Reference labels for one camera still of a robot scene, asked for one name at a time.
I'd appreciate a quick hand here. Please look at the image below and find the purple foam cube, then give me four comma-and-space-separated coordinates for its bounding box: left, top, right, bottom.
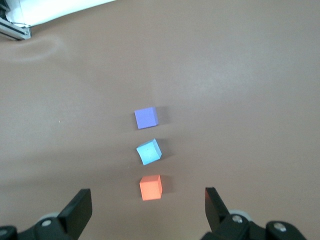
134, 106, 160, 130

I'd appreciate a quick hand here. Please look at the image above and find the orange foam cube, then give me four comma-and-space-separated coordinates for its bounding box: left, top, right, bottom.
139, 174, 163, 202

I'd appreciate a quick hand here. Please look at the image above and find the light blue foam cube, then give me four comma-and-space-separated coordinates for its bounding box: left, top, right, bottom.
136, 138, 163, 166

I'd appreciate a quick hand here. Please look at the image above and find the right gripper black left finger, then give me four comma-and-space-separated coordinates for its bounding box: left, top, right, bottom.
0, 188, 93, 240

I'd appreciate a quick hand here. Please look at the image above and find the aluminium camera mount post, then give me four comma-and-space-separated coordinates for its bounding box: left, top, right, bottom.
0, 17, 33, 41

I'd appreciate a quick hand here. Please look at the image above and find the brown table cover mat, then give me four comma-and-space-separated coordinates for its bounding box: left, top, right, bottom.
0, 0, 320, 240

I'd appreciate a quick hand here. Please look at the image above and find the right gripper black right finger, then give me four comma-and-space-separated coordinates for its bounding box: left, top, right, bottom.
199, 186, 308, 240

